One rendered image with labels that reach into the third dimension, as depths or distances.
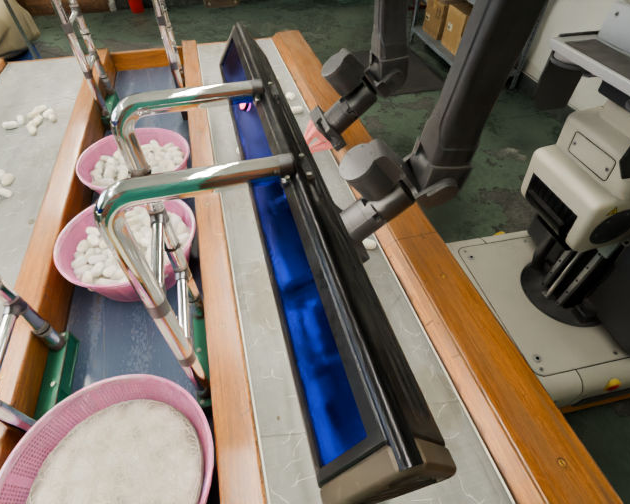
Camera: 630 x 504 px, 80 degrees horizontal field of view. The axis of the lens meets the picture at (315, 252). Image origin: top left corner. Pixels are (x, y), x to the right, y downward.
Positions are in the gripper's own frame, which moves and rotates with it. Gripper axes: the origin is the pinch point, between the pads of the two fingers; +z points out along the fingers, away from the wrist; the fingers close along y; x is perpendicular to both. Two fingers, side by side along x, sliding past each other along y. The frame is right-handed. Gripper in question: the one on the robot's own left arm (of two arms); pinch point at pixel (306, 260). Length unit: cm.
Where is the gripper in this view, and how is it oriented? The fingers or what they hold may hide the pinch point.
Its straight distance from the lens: 62.5
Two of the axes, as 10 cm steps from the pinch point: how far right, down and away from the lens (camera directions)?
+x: 6.1, 3.8, 6.9
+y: 2.6, 7.3, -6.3
